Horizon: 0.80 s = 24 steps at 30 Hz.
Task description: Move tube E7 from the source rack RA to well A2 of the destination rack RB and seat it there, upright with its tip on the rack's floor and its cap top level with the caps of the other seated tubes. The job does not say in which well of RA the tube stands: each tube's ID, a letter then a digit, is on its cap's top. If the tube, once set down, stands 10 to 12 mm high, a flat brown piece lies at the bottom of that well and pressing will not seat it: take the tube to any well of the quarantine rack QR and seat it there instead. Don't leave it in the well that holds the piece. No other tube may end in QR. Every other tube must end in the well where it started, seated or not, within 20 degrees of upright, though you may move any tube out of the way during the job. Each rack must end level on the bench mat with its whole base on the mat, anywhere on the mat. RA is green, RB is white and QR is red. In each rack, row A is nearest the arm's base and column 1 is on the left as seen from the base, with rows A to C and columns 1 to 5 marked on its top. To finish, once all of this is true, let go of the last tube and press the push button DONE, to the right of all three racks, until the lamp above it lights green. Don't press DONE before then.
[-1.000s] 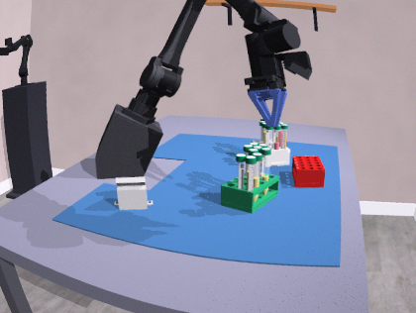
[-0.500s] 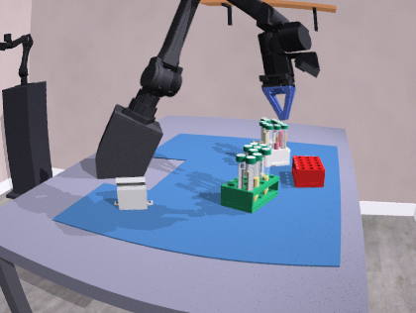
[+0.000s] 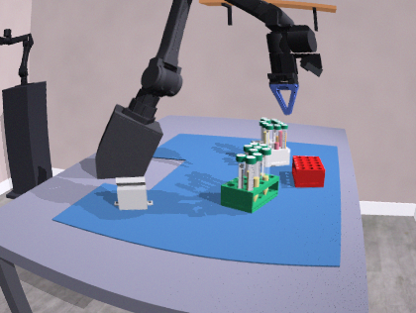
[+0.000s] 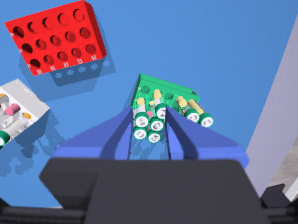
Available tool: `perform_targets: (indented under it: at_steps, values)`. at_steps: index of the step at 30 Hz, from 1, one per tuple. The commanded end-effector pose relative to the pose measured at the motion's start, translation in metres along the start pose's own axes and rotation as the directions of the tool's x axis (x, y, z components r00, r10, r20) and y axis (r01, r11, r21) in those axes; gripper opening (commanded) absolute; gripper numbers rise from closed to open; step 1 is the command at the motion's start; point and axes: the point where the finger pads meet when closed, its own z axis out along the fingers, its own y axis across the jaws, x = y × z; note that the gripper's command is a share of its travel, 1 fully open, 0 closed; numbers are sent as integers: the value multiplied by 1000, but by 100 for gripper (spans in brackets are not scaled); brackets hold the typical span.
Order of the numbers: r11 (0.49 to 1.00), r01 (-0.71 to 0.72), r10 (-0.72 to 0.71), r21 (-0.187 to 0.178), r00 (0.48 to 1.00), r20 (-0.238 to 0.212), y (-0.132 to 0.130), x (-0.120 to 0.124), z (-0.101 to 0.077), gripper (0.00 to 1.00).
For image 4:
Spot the blue flat mat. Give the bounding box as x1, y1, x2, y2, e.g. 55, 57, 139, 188
0, 0, 298, 208

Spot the green tube rack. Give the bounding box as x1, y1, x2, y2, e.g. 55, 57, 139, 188
130, 73, 200, 116

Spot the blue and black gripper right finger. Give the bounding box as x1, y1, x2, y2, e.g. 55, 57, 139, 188
165, 106, 249, 170

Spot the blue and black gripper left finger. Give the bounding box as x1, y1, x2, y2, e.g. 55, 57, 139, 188
49, 106, 133, 159

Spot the red tube rack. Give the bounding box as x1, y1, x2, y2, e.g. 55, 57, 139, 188
4, 0, 107, 76

